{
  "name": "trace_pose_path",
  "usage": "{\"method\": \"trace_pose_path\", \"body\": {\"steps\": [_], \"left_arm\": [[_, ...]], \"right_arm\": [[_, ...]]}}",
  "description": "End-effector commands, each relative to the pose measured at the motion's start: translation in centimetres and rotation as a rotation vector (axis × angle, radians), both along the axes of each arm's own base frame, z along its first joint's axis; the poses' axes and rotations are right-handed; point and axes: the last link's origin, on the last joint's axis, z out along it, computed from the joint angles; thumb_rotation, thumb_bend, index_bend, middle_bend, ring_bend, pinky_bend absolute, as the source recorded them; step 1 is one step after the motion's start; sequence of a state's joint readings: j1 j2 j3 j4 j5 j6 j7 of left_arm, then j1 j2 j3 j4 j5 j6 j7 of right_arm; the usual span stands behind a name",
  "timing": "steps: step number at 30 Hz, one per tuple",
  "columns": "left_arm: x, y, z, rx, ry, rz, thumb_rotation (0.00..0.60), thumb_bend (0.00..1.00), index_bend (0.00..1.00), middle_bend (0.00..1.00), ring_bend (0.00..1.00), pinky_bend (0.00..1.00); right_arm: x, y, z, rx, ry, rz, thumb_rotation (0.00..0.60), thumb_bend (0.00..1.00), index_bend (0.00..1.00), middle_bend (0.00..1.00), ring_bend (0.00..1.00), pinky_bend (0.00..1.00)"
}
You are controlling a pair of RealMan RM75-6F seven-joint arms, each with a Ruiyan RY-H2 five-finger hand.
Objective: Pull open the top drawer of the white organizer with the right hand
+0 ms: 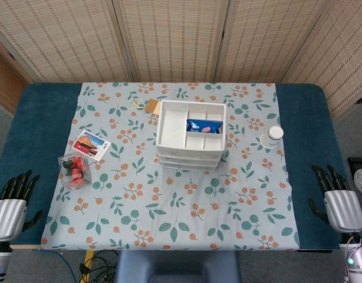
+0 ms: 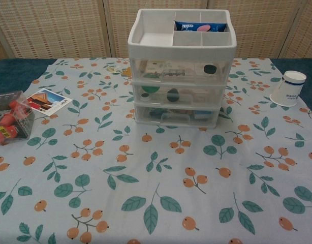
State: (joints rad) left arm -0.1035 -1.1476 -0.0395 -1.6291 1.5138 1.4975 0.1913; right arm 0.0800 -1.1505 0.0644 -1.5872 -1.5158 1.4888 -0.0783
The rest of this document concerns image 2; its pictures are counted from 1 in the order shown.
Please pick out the clear drawer with blue box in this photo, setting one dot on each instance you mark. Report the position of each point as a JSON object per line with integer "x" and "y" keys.
{"x": 145, "y": 114}

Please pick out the clear drawer with green lid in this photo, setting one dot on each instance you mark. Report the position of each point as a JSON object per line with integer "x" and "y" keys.
{"x": 209, "y": 94}

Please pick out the white top clear drawer organizer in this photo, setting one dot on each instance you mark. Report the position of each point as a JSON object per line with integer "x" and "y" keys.
{"x": 181, "y": 52}

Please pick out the dark grey blurry object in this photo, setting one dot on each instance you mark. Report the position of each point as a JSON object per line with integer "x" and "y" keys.
{"x": 173, "y": 95}

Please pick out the green round lid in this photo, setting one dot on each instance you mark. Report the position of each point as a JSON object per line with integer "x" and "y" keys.
{"x": 151, "y": 89}

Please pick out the floral orange berry tablecloth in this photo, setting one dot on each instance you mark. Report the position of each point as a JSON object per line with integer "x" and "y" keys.
{"x": 156, "y": 178}

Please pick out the small brown wooden block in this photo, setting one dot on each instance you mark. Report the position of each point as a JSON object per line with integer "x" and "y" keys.
{"x": 126, "y": 72}

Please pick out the small yellow ribbon clip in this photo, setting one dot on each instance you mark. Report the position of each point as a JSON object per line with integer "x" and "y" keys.
{"x": 112, "y": 69}

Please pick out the blue snack packet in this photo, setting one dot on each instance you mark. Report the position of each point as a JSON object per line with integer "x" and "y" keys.
{"x": 191, "y": 26}

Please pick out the temple picture postcard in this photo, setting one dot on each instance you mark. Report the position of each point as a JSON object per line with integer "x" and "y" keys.
{"x": 48, "y": 101}

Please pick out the small white bottle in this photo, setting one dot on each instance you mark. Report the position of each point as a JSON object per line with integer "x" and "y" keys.
{"x": 288, "y": 89}

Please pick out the woven folding screen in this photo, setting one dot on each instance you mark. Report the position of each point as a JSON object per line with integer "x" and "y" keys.
{"x": 57, "y": 28}

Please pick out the clear box of red toys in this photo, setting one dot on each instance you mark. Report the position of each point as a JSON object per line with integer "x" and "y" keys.
{"x": 11, "y": 117}

